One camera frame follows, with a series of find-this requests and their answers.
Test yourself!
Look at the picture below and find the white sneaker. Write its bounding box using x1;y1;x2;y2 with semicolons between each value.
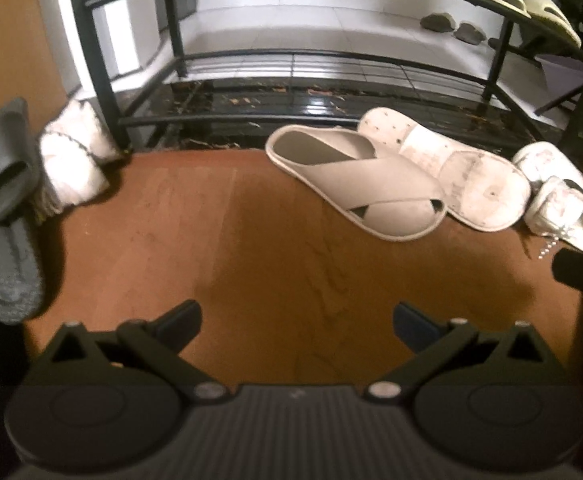
511;141;583;206
524;176;583;261

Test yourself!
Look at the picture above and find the purple plastic bin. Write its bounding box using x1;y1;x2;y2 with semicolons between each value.
541;54;583;117

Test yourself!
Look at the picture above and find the white fuzzy slipper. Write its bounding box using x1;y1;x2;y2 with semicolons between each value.
34;99;122;221

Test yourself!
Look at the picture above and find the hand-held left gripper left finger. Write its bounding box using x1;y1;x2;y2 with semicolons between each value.
42;300;233;405

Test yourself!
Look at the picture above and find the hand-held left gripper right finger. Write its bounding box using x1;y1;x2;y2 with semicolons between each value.
365;301;555;404

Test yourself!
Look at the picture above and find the medium grey stone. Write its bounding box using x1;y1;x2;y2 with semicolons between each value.
454;23;487;44

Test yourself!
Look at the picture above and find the beige cross-strap slipper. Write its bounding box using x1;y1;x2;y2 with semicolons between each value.
265;126;448;242

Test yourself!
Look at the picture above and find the white flat slipper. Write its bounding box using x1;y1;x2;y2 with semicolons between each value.
357;107;531;232

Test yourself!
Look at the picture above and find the grey foam slipper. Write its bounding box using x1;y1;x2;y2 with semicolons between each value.
0;98;47;324

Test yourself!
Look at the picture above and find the black metal shoe rack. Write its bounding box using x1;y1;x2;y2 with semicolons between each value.
66;0;583;153

